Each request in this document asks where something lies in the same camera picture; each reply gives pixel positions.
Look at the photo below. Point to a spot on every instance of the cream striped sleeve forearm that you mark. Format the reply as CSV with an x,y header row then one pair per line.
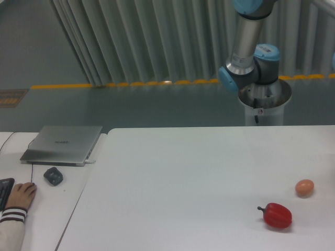
x,y
13,228

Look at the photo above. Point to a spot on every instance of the pale pleated curtain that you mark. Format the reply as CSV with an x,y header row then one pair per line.
x,y
152,41

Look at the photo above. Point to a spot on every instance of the red toy pepper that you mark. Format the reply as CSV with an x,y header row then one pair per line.
x,y
276,215

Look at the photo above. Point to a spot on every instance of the person's right hand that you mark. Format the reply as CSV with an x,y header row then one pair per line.
x,y
21,196

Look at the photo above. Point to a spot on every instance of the silver closed laptop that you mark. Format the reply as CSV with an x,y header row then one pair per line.
x,y
62,145

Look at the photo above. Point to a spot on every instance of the black keyboard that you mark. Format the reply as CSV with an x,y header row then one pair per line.
x,y
6,186

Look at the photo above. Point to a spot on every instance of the brown egg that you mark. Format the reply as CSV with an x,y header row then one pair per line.
x,y
304,187

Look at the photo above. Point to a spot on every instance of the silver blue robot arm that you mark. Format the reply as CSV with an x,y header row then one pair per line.
x,y
244,39

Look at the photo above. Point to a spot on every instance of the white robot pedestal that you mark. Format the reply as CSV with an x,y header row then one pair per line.
x,y
264,105

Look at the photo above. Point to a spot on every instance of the white laptop dongle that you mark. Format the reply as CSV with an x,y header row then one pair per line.
x,y
88,161

